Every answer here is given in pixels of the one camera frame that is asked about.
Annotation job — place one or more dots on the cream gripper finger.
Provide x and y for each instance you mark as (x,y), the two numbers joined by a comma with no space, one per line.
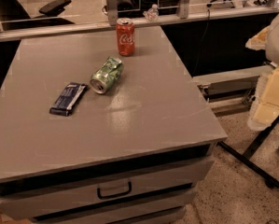
(258,41)

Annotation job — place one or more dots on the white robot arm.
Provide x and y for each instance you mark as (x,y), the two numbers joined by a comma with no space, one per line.
(267,39)

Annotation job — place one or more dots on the red cola can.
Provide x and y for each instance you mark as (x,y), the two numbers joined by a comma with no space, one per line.
(125,36)

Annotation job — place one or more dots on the green crushed soda can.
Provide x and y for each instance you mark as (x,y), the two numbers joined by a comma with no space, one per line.
(107,75)

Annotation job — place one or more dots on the clear plastic water bottle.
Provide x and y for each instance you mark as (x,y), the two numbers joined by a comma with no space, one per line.
(152,14)

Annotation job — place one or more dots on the black metal stand legs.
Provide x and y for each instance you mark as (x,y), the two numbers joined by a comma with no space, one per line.
(244,158)

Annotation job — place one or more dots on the grey drawer cabinet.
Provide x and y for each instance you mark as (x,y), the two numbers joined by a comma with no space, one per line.
(153,128)

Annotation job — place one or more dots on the dark blue snack packet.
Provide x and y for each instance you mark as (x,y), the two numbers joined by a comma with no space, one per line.
(64,104)

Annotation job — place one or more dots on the grey metal floor rail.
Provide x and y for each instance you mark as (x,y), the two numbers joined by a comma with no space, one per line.
(236,80)

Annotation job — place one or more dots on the grey metal window post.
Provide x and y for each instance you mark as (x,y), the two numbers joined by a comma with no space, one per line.
(112,11)

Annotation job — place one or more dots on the black drawer handle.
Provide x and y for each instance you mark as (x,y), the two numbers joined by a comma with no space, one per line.
(115,191)

